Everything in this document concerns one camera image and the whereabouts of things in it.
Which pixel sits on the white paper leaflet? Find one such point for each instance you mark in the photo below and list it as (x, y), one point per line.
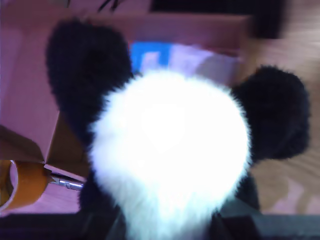
(207, 65)

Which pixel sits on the orange packing tape roll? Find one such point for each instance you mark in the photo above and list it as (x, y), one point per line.
(30, 185)

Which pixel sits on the black and white panda toy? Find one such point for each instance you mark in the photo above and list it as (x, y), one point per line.
(170, 130)

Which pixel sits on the silver metal flashlight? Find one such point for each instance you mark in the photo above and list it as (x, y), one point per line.
(70, 184)

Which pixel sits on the brown cardboard box with lid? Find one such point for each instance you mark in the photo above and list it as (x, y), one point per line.
(25, 75)

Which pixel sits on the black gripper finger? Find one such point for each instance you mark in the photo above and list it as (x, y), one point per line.
(240, 222)
(117, 230)

